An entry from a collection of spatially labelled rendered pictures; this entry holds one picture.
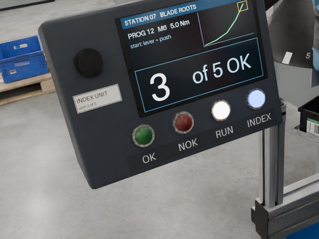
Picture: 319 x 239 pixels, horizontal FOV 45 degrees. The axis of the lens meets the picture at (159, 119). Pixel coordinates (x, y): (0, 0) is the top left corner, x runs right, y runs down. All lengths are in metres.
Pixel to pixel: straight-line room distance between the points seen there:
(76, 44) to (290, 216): 0.50
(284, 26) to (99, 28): 0.77
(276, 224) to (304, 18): 0.59
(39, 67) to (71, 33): 3.25
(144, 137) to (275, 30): 0.75
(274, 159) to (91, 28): 0.37
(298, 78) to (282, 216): 1.96
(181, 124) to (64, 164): 2.11
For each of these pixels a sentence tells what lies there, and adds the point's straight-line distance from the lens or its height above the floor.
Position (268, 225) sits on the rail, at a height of 0.83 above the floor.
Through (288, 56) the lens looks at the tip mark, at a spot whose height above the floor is 0.95.
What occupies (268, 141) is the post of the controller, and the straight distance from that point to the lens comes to 0.62.
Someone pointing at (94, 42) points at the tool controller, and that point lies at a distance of 0.42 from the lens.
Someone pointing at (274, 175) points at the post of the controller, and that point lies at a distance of 0.67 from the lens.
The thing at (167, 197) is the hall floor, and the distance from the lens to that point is 2.07.
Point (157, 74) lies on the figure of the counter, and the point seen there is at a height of 1.18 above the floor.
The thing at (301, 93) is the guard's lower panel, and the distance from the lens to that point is 2.65.
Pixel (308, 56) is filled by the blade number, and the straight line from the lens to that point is 1.08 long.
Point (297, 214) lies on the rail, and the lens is 0.76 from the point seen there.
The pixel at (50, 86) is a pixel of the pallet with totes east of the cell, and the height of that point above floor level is 0.06.
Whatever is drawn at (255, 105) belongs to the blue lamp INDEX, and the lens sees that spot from 0.49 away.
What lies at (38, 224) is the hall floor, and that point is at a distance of 2.15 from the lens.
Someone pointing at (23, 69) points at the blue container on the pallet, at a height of 0.23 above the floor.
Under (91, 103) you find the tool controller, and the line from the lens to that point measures 0.42.
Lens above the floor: 1.34
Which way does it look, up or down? 29 degrees down
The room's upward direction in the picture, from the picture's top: 9 degrees counter-clockwise
